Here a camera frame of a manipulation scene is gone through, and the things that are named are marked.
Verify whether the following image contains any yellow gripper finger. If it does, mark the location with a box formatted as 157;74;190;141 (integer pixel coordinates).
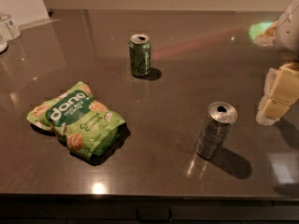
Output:
256;62;299;126

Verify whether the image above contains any green rice chip bag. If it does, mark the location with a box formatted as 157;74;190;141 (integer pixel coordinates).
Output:
27;81;125;161

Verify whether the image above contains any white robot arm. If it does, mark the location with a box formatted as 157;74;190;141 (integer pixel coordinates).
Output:
253;0;299;126

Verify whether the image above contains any green and orange snack bag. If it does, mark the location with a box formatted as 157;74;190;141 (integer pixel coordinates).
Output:
249;21;278;47

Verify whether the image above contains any silver redbull can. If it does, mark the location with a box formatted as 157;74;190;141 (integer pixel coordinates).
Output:
196;102;237;160

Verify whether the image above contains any green soda can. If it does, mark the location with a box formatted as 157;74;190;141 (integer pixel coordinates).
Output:
129;34;150;77

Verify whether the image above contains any white container at left edge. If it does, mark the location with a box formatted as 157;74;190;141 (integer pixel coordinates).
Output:
0;35;7;53

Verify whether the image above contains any clear plastic water bottle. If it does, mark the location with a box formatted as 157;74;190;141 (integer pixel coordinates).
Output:
0;10;21;41

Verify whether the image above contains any dark drawer handle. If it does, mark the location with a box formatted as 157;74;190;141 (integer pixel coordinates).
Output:
135;206;173;223

